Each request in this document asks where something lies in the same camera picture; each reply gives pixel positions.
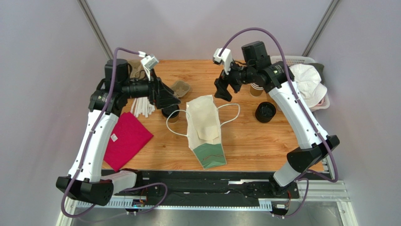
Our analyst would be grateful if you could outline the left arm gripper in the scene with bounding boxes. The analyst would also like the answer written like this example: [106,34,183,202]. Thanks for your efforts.
[121,68,180,109]

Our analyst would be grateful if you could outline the black cup lid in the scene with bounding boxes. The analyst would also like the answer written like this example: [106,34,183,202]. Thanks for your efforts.
[161,105,180,118]

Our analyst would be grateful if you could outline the single pulp cup carrier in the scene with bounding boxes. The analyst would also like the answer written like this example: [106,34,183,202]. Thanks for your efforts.
[170,80,191,98]

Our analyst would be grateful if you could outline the brown paper coffee cup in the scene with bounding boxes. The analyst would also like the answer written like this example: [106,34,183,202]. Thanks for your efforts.
[167,113,179,123]

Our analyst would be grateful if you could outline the stack of paper cups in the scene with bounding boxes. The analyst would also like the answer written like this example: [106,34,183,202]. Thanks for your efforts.
[249,83,264,97]

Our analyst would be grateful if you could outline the stack of pulp cup carriers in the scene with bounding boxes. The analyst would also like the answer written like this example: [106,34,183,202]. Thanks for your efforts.
[128,60,146,80]

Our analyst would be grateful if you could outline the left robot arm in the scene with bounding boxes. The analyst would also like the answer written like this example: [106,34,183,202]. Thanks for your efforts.
[56,59,181,206]

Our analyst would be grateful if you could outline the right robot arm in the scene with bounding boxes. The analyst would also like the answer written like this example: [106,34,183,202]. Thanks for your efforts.
[213,41,339,196]

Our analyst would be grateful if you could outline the white paper straws bundle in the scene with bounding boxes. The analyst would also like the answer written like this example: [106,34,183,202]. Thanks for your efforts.
[130,97,156,118]

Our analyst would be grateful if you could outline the red folded cloth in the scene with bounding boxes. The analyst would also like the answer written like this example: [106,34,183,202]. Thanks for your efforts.
[104,113,153,172]

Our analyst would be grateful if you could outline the white plastic basket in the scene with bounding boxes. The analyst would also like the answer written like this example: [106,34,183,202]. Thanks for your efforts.
[285,56,330,112]

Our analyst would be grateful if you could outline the white bucket hat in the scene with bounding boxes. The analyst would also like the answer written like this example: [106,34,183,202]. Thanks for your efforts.
[289,64,328,108]

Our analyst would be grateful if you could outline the dark green cloth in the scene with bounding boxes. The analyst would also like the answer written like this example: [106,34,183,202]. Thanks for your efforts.
[309,63,324,79]

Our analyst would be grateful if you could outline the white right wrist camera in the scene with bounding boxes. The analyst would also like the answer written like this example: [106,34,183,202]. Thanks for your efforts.
[212,48,234,75]

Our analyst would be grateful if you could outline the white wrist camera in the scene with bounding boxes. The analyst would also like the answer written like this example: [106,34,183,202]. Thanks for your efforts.
[212,48,234,75]
[138,51,159,81]

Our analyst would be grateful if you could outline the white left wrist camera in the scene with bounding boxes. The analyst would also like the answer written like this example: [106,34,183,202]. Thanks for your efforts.
[138,51,159,81]

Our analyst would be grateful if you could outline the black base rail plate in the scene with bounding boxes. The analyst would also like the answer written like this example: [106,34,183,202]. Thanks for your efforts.
[118,170,301,207]

